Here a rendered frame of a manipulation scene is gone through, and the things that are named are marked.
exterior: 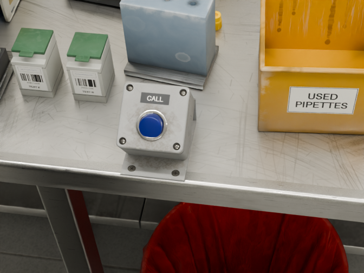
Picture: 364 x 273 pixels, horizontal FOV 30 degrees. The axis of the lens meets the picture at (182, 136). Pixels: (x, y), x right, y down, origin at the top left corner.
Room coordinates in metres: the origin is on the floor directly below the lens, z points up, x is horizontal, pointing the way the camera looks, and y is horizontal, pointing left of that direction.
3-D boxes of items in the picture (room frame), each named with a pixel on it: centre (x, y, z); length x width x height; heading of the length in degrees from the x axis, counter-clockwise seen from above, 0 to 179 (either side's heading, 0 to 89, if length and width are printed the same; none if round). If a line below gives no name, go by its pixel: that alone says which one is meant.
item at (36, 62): (0.58, 0.16, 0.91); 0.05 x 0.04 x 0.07; 168
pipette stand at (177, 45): (0.60, 0.01, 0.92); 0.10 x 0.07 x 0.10; 70
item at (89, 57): (0.57, 0.10, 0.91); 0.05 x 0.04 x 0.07; 168
